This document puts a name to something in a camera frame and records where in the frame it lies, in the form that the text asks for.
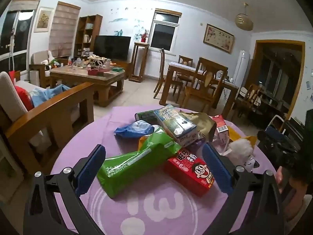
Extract purple printed tablecloth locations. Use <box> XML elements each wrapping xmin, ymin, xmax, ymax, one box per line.
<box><xmin>50</xmin><ymin>106</ymin><xmax>278</xmax><ymax>235</ymax></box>

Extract framed flower painting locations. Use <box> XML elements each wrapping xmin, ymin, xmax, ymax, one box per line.
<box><xmin>203</xmin><ymin>24</ymin><xmax>235</xmax><ymax>54</ymax></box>

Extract white standing air conditioner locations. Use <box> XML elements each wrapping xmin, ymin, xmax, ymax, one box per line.
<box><xmin>231</xmin><ymin>50</ymin><xmax>250</xmax><ymax>89</ymax></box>

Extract wooden dining table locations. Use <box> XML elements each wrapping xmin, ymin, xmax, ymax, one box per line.
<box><xmin>159</xmin><ymin>62</ymin><xmax>239</xmax><ymax>120</ymax></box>

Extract black television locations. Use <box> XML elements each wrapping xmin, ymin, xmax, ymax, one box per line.
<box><xmin>94</xmin><ymin>35</ymin><xmax>131</xmax><ymax>61</ymax></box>

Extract beige wooden armchair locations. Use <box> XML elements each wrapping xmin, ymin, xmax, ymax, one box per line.
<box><xmin>29</xmin><ymin>50</ymin><xmax>69</xmax><ymax>82</ymax></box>

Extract red milk carton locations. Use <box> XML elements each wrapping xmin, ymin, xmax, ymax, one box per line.
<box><xmin>163</xmin><ymin>148</ymin><xmax>216</xmax><ymax>197</ymax></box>

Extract wooden dining chair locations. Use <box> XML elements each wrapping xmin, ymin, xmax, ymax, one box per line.
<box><xmin>154</xmin><ymin>48</ymin><xmax>172</xmax><ymax>99</ymax></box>
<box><xmin>182</xmin><ymin>57</ymin><xmax>228</xmax><ymax>109</ymax></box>
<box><xmin>177</xmin><ymin>55</ymin><xmax>193</xmax><ymax>96</ymax></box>
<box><xmin>235</xmin><ymin>83</ymin><xmax>263</xmax><ymax>123</ymax></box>

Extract dark green packet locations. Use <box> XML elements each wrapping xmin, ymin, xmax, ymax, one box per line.
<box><xmin>134</xmin><ymin>110</ymin><xmax>162</xmax><ymax>125</ymax></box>

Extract wooden bookshelf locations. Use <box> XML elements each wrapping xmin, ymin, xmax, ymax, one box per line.
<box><xmin>73</xmin><ymin>14</ymin><xmax>103</xmax><ymax>59</ymax></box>

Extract wooden sofa white cushions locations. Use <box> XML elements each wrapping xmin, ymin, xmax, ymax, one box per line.
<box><xmin>0</xmin><ymin>71</ymin><xmax>96</xmax><ymax>177</ymax></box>

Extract pile of plush toys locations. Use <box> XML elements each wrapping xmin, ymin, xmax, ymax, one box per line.
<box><xmin>41</xmin><ymin>50</ymin><xmax>60</xmax><ymax>70</ymax></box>

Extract person's right hand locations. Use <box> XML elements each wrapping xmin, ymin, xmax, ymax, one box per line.
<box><xmin>276</xmin><ymin>165</ymin><xmax>307</xmax><ymax>201</ymax></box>

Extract gold pendant ceiling lamp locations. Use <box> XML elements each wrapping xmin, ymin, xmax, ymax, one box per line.
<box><xmin>235</xmin><ymin>2</ymin><xmax>254</xmax><ymax>31</ymax></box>

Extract tall wooden plant stand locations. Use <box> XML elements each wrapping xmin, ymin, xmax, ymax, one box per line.
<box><xmin>128</xmin><ymin>42</ymin><xmax>150</xmax><ymax>83</ymax></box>

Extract orange snack packet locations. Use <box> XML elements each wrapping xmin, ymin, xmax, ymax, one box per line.
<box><xmin>138</xmin><ymin>136</ymin><xmax>152</xmax><ymax>151</ymax></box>

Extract white plush toy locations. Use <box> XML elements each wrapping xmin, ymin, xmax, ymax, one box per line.
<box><xmin>226</xmin><ymin>138</ymin><xmax>260</xmax><ymax>172</ymax></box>

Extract red white small carton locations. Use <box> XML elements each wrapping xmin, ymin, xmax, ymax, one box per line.
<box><xmin>211</xmin><ymin>115</ymin><xmax>230</xmax><ymax>150</ymax></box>

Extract green plastic packet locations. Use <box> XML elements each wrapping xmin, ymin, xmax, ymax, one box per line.
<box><xmin>96</xmin><ymin>131</ymin><xmax>183</xmax><ymax>199</ymax></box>

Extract olive snack bag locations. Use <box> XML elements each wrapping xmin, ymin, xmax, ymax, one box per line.
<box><xmin>180</xmin><ymin>110</ymin><xmax>218</xmax><ymax>143</ymax></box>

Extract white wooden model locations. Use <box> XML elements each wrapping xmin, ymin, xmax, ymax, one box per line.
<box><xmin>87</xmin><ymin>56</ymin><xmax>112</xmax><ymax>69</ymax></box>

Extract blue white plastic packet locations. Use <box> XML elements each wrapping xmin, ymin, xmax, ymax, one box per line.
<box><xmin>114</xmin><ymin>120</ymin><xmax>154</xmax><ymax>137</ymax></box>

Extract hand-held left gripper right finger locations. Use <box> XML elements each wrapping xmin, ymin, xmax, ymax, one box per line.
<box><xmin>202</xmin><ymin>143</ymin><xmax>285</xmax><ymax>235</ymax></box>

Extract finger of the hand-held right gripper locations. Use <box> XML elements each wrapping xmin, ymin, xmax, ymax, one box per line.
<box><xmin>257</xmin><ymin>130</ymin><xmax>284</xmax><ymax>152</ymax></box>

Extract wooden television cabinet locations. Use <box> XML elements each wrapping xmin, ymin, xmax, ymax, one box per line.
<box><xmin>111</xmin><ymin>59</ymin><xmax>132</xmax><ymax>80</ymax></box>

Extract purple wrapper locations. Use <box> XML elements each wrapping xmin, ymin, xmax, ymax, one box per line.
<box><xmin>189</xmin><ymin>138</ymin><xmax>208</xmax><ymax>155</ymax></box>

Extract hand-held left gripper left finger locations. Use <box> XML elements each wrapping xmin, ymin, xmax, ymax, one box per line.
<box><xmin>23</xmin><ymin>144</ymin><xmax>107</xmax><ymax>235</ymax></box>

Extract wooden coffee table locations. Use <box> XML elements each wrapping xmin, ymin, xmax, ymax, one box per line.
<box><xmin>49</xmin><ymin>65</ymin><xmax>126</xmax><ymax>108</ymax></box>

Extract teal printed drink carton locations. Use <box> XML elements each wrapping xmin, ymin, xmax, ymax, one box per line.
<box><xmin>154</xmin><ymin>104</ymin><xmax>198</xmax><ymax>147</ymax></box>

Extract white framed window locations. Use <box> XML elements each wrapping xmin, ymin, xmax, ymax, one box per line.
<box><xmin>150</xmin><ymin>8</ymin><xmax>183</xmax><ymax>52</ymax></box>

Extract white wall radiator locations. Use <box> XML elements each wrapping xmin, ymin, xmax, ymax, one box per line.
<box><xmin>145</xmin><ymin>51</ymin><xmax>176</xmax><ymax>77</ymax></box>

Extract framed sunflower painting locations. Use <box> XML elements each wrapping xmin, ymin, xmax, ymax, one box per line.
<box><xmin>33</xmin><ymin>6</ymin><xmax>55</xmax><ymax>33</ymax></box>

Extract person's right forearm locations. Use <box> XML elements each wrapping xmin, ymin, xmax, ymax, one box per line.
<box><xmin>281</xmin><ymin>193</ymin><xmax>313</xmax><ymax>228</ymax></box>

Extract wooden doorway frame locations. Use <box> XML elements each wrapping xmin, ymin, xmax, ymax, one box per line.
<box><xmin>245</xmin><ymin>39</ymin><xmax>306</xmax><ymax>121</ymax></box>

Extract blue cloth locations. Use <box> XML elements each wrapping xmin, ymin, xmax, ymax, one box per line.
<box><xmin>31</xmin><ymin>84</ymin><xmax>79</xmax><ymax>107</ymax></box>

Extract striped roller blind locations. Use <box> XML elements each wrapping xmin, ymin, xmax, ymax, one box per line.
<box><xmin>48</xmin><ymin>1</ymin><xmax>81</xmax><ymax>57</ymax></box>

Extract glass balcony door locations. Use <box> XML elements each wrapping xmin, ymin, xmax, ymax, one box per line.
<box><xmin>0</xmin><ymin>0</ymin><xmax>41</xmax><ymax>75</ymax></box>

